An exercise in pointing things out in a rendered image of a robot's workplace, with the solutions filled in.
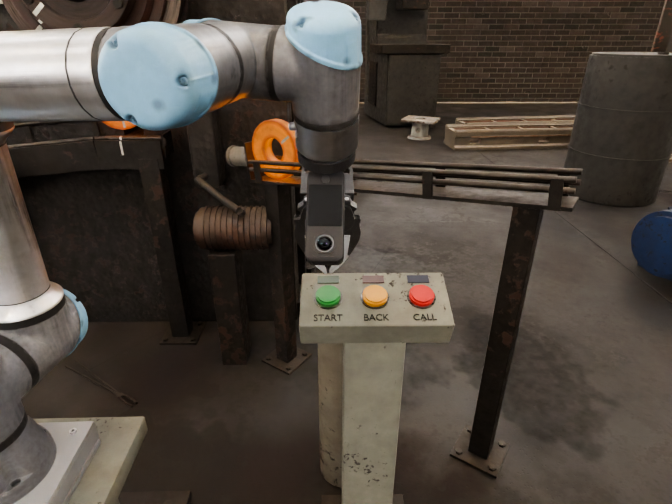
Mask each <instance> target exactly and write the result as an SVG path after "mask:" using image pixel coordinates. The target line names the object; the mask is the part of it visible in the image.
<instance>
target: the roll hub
mask: <svg viewBox="0 0 672 504"><path fill-rule="evenodd" d="M22 1H23V0H22ZM122 1H123V8H118V9H117V8H116V7H115V6H114V5H113V4H112V3H113V0H34V1H33V3H32V4H26V3H25V2H24V1H23V2H24V4H25V5H26V6H27V7H28V9H29V10H30V11H31V12H33V11H34V10H35V8H36V7H37V6H38V5H39V3H40V2H41V3H42V4H43V5H44V7H43V8H42V9H41V10H40V12H39V13H38V14H37V16H36V15H35V16H36V17H37V18H38V19H39V20H41V21H42V22H43V23H45V24H46V25H47V26H49V27H51V28H52V29H68V28H73V25H75V24H80V25H81V26H82V27H83V28H90V27H120V26H122V25H123V24H124V23H125V22H126V21H127V19H128V18H129V16H130V14H131V12H132V10H133V8H134V5H135V1H136V0H122Z"/></svg>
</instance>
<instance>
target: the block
mask: <svg viewBox="0 0 672 504"><path fill-rule="evenodd" d="M187 133H188V140H189V147H190V154H191V161H192V168H193V175H194V182H195V177H196V176H198V175H201V174H203V173H207V174H208V179H206V180H204V181H206V182H207V183H208V184H209V185H211V186H212V187H220V186H221V185H222V183H223V182H224V180H225V179H226V170H225V161H224V152H223V143H222V134H221V124H220V115H219V109H217V110H215V111H212V112H210V113H208V114H206V115H204V116H203V117H201V118H200V119H199V120H197V121H195V122H193V123H191V124H189V125H187ZM195 185H196V187H201V186H200V185H199V184H198V183H196V182H195Z"/></svg>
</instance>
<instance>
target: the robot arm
mask: <svg viewBox="0 0 672 504"><path fill-rule="evenodd" d="M362 63H363V55H362V52H361V20H360V17H359V15H358V14H357V12H356V11H355V10H354V9H353V8H351V7H350V6H348V5H346V4H343V3H339V2H334V1H318V2H311V1H309V2H304V3H300V4H298V5H296V6H294V7H292V8H291V9H290V10H289V11H288V13H287V16H286V24H285V25H266V24H255V23H244V22H232V21H221V20H219V19H215V18H204V19H201V20H186V21H184V22H183V23H180V24H169V23H164V22H144V23H139V24H135V25H133V26H120V27H90V28H68V29H46V30H24V31H1V32H0V504H13V503H15V502H17V501H18V500H20V499H21V498H23V497H24V496H26V495H27V494H28V493H29V492H31V491H32V490H33V489H34V488H35V487H36V486H37V485H38V484H39V483H40V482H41V481H42V480H43V479H44V478H45V477H46V475H47V474H48V472H49V471H50V469H51V468H52V466H53V464H54V461H55V458H56V453H57V448H56V444H55V442H54V440H53V437H52V435H51V434H50V432H49V431H48V430H47V429H46V428H45V427H43V426H41V425H39V424H37V423H36V421H35V420H33V419H32V418H31V417H30V416H28V415H27V413H26V411H25V409H24V406H23V404H22V402H21V399H22V398H23V397H24V396H25V395H26V394H27V393H28V392H29V391H30V390H31V389H32V388H33V387H34V386H35V385H36V384H37V383H38V382H39V381H40V380H41V379H42V378H43V377H45V376H46V375H47V374H48V373H49V372H50V371H51V370H52V369H53V368H54V367H55V366H56V365H57V364H58V363H59V362H60V361H62V360H63V359H64V358H65V357H67V356H68V355H70V354H71V353H72V352H73V351H74V350H75V349H76V347H77V346H78V344H79V343H80V342H81V341H82V340H83V338H84V337H85V335H86V333H87V330H88V316H87V313H86V310H85V308H84V306H83V305H82V303H81V302H80V301H79V302H77V301H76V296H75V295H73V294H72V293H71V292H69V291H67V290H65V289H63V288H62V287H61V286H60V285H59V284H57V283H54V282H51V281H49V278H48V275H47V272H46V269H45V265H44V262H43V259H42V256H41V253H40V249H39V246H38V243H37V240H36V236H35V233H34V230H33V227H32V224H31V220H30V217H29V214H28V211H27V208H26V204H25V201H24V198H23V195H22V191H21V188H20V185H19V182H18V179H17V175H16V172H15V169H14V166H13V163H12V159H11V156H10V153H9V150H8V146H7V143H6V139H7V137H8V136H9V135H10V133H11V132H12V131H13V130H14V128H15V126H14V122H30V121H129V122H131V123H132V124H134V125H136V126H138V127H140V128H142V129H146V130H152V131H162V130H167V129H173V128H179V127H184V126H187V125H189V124H191V123H193V122H195V121H197V120H199V119H200V118H201V117H203V116H204V115H206V114H208V113H210V112H212V111H215V110H217V109H219V108H221V107H223V106H226V105H228V104H230V103H232V102H235V101H237V100H239V99H241V98H249V99H259V100H269V101H288V102H292V111H293V118H294V122H290V123H289V130H291V131H295V143H296V148H297V154H298V161H299V163H300V164H301V166H302V172H301V187H300V197H301V202H300V203H298V211H300V215H294V223H295V228H294V236H295V239H296V242H297V244H298V245H299V246H300V248H301V249H302V251H303V252H304V254H305V256H306V259H307V261H308V263H309V264H311V265H315V266H316V267H317V268H318V269H320V270H321V271H322V272H323V273H325V274H327V273H330V274H331V273H333V272H334V271H335V270H336V269H338V268H339V267H340V266H341V265H342V264H343V263H344V262H345V260H346V259H347V258H348V256H349V255H350V254H351V253H352V251H353V250H354V248H355V247H356V245H357V243H358V242H359V239H360V235H361V230H360V221H361V217H360V215H354V211H356V210H357V206H356V203H355V202H353V201H354V185H353V169H352V166H351V165H352V164H353V163H354V161H355V155H356V149H357V146H358V135H359V96H360V74H361V65H362ZM308 170H309V173H308V174H307V173H305V172H306V171H308ZM345 170H347V171H349V172H350V175H349V174H347V173H343V172H344V171H345ZM342 171H343V172H342Z"/></svg>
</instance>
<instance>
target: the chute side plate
mask: <svg viewBox="0 0 672 504"><path fill-rule="evenodd" d="M119 141H121V143H122V148H123V153H124V155H122V153H121V149H120V144H119ZM94 142H95V144H94ZM8 150H9V153H10V156H11V159H12V163H13V166H14V169H15V172H16V175H17V178H20V177H30V176H40V175H50V174H60V173H70V172H80V171H90V170H100V169H139V164H138V159H158V163H159V169H165V164H164V158H163V153H162V147H161V141H160V140H95V141H83V142H73V143H63V144H53V145H44V146H34V147H24V148H14V149H8Z"/></svg>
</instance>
